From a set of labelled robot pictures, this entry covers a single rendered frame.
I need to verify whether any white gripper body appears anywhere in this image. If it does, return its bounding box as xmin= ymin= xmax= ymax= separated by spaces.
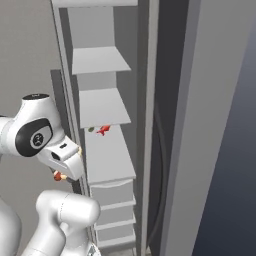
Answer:
xmin=37 ymin=153 xmax=85 ymax=182

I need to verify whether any grey fridge shelf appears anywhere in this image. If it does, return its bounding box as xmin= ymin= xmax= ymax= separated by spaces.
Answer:
xmin=71 ymin=45 xmax=132 ymax=76
xmin=84 ymin=124 xmax=137 ymax=185
xmin=51 ymin=0 xmax=139 ymax=8
xmin=78 ymin=87 xmax=132 ymax=130

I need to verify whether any hot dog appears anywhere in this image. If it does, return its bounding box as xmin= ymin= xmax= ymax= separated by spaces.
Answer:
xmin=52 ymin=146 xmax=83 ymax=183

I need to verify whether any grey fridge door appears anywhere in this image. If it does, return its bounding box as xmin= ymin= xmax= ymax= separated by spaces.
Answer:
xmin=159 ymin=0 xmax=256 ymax=256

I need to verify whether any red food item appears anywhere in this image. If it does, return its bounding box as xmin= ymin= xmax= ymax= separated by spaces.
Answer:
xmin=96 ymin=124 xmax=112 ymax=137

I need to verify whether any grey fridge cabinet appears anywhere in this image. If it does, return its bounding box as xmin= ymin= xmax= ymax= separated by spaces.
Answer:
xmin=49 ymin=0 xmax=162 ymax=256

